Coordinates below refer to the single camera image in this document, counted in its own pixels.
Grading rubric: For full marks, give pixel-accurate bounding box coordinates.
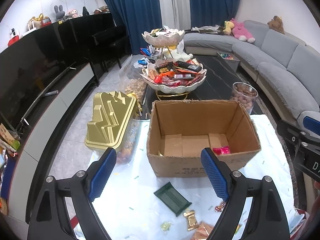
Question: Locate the brown cardboard box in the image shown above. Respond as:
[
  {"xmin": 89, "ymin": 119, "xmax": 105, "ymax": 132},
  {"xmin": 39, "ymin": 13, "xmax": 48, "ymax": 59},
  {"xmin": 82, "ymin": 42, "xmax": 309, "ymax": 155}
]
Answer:
[{"xmin": 146, "ymin": 100, "xmax": 261, "ymax": 178}]

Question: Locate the small green wrapped candy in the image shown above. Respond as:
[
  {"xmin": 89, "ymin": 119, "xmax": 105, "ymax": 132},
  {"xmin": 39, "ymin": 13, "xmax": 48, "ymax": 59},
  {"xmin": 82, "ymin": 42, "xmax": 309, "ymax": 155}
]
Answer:
[{"xmin": 161, "ymin": 221, "xmax": 172, "ymax": 232}]

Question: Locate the grey bunny plush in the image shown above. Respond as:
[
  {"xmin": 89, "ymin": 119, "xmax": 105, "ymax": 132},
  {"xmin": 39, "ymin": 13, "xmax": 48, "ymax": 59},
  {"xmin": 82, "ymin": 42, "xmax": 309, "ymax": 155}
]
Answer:
[{"xmin": 54, "ymin": 5, "xmax": 65, "ymax": 22}]

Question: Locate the pink plush toy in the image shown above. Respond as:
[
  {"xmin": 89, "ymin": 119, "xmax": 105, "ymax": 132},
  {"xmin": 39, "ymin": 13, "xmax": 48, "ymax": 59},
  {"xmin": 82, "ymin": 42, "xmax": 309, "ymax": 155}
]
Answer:
[{"xmin": 230, "ymin": 18, "xmax": 255, "ymax": 43}]

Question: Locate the black television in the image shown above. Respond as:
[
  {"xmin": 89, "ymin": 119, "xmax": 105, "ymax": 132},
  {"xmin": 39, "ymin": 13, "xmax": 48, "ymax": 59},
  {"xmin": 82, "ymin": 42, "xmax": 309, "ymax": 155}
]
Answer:
[{"xmin": 1, "ymin": 18, "xmax": 90, "ymax": 128}]

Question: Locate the blue curtain left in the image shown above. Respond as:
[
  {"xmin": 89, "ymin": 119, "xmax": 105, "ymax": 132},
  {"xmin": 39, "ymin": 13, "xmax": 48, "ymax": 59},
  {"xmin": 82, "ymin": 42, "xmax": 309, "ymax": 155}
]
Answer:
[{"xmin": 104, "ymin": 0, "xmax": 162, "ymax": 55}]

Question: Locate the orange triangular snack bag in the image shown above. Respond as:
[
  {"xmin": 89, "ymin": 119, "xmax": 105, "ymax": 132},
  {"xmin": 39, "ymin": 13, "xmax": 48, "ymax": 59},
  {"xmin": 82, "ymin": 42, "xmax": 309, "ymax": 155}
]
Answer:
[{"xmin": 191, "ymin": 222, "xmax": 214, "ymax": 240}]

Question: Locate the dark green snack packet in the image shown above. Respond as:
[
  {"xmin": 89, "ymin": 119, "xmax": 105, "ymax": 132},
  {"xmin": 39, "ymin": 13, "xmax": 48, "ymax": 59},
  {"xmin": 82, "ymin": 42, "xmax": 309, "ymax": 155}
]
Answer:
[{"xmin": 153, "ymin": 182, "xmax": 192, "ymax": 217}]

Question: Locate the clear jar of nuts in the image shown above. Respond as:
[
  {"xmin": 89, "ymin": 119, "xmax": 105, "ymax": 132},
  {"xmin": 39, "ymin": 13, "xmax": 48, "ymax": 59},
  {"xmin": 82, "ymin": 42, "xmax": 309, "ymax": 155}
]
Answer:
[{"xmin": 230, "ymin": 82, "xmax": 258, "ymax": 115}]

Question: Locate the pink snack packet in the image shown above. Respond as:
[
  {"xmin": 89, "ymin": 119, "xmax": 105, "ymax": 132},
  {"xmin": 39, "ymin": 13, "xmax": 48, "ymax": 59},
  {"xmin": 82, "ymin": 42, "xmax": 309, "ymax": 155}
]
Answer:
[{"xmin": 212, "ymin": 146, "xmax": 231, "ymax": 155}]

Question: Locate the two tier snack stand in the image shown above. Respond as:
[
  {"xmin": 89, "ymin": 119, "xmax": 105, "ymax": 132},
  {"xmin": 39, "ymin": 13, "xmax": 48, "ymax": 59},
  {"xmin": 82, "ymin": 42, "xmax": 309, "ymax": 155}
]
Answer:
[{"xmin": 140, "ymin": 25, "xmax": 207, "ymax": 100}]

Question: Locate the blue curtain right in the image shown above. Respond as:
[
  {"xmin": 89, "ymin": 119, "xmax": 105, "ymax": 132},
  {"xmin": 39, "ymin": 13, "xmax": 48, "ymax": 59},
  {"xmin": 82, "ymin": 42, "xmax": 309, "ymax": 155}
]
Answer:
[{"xmin": 190, "ymin": 0, "xmax": 240, "ymax": 27}]

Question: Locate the gold small snack packet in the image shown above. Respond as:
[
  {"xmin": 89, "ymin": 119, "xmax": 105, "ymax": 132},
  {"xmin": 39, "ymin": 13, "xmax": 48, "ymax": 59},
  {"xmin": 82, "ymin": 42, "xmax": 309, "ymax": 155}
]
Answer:
[{"xmin": 183, "ymin": 210, "xmax": 199, "ymax": 231}]

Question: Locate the gold lid candy jar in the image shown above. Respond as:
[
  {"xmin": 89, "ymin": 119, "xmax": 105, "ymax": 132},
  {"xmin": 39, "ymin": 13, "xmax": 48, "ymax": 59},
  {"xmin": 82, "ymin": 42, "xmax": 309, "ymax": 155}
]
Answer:
[{"xmin": 85, "ymin": 91, "xmax": 140, "ymax": 164}]

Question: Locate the grey curved sofa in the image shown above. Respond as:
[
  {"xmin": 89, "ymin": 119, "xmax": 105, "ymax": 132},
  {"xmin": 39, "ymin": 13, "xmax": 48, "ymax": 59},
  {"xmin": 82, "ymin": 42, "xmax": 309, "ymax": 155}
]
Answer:
[{"xmin": 184, "ymin": 20, "xmax": 319, "ymax": 133}]

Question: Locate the red twisted wrapper candy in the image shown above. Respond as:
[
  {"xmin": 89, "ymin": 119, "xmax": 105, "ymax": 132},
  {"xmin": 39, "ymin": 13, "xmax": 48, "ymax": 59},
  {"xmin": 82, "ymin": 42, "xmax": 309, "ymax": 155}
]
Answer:
[{"xmin": 214, "ymin": 201, "xmax": 226, "ymax": 212}]

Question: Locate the blue curtain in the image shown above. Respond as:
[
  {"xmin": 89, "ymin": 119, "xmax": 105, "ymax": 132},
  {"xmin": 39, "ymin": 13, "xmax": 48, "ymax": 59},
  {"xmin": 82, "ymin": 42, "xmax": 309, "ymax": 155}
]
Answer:
[
  {"xmin": 104, "ymin": 0, "xmax": 162, "ymax": 55},
  {"xmin": 190, "ymin": 0, "xmax": 240, "ymax": 27}
]

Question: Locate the yellow plush toy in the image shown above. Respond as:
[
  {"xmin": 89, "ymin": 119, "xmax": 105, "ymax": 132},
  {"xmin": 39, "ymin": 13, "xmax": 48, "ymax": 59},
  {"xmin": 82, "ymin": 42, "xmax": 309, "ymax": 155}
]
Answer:
[{"xmin": 222, "ymin": 21, "xmax": 234, "ymax": 35}]

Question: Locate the brown teddy bear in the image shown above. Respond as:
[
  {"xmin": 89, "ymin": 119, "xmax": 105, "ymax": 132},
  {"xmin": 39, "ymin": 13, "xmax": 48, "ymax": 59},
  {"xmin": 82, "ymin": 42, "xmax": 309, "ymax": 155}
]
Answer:
[{"xmin": 267, "ymin": 15, "xmax": 285, "ymax": 34}]

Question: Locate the plastic bag of peanuts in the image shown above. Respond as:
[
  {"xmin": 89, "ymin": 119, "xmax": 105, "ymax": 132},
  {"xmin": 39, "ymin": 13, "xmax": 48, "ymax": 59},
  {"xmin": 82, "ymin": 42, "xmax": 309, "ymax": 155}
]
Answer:
[{"xmin": 118, "ymin": 63, "xmax": 147, "ymax": 105}]

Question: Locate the grey bin with toys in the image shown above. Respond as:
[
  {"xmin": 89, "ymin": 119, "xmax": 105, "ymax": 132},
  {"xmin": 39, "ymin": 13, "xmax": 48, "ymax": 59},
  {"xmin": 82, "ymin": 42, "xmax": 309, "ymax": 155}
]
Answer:
[{"xmin": 217, "ymin": 51, "xmax": 240, "ymax": 72}]

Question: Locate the black piano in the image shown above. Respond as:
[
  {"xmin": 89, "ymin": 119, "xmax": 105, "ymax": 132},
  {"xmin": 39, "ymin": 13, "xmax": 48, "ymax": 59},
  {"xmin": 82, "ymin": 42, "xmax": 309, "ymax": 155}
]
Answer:
[{"xmin": 58, "ymin": 13, "xmax": 131, "ymax": 83}]

